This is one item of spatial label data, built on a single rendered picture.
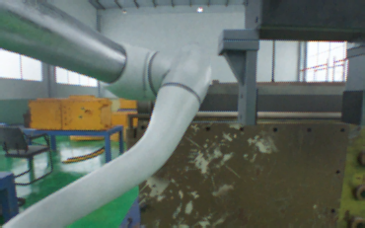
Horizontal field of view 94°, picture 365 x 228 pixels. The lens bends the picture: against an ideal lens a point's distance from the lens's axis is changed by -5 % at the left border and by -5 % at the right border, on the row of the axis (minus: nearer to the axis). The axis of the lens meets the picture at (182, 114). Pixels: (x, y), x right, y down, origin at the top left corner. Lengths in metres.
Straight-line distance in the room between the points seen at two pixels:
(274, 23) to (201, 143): 0.42
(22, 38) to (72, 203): 0.25
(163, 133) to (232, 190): 0.36
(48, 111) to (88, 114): 0.85
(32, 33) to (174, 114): 0.26
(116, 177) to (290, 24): 0.31
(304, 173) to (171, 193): 0.42
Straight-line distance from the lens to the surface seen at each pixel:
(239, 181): 0.62
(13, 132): 3.43
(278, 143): 0.61
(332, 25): 0.25
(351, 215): 0.87
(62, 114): 4.12
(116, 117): 7.04
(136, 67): 0.45
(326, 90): 0.79
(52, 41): 0.37
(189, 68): 0.40
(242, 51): 0.21
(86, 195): 0.33
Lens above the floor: 1.30
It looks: 6 degrees down
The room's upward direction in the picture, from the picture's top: straight up
